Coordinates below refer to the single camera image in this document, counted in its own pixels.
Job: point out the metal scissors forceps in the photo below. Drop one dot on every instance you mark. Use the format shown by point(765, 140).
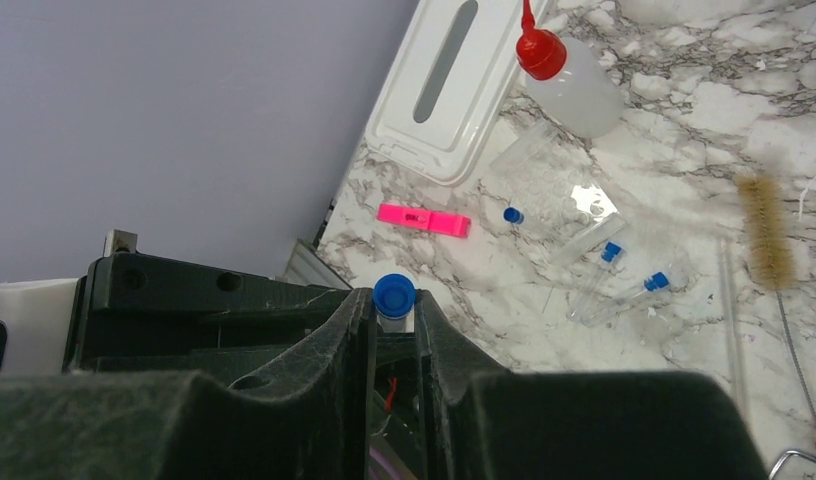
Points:
point(794, 464)

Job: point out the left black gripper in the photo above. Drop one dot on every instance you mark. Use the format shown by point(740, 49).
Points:
point(135, 305)

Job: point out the glass stirring rod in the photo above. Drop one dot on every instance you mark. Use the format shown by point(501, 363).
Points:
point(731, 326)

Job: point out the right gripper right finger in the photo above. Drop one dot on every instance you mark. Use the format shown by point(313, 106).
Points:
point(480, 420)

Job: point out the red-capped wash bottle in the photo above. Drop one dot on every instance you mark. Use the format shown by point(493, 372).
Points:
point(566, 80)

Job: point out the brown bottle brush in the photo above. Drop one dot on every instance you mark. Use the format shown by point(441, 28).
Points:
point(770, 257)

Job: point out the blue-capped test tube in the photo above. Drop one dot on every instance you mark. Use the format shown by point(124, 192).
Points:
point(513, 216)
point(580, 306)
point(609, 310)
point(394, 297)

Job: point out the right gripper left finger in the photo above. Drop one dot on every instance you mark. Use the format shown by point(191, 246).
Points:
point(302, 415)

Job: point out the white plastic lid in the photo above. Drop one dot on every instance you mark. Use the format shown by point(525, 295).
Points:
point(445, 87)

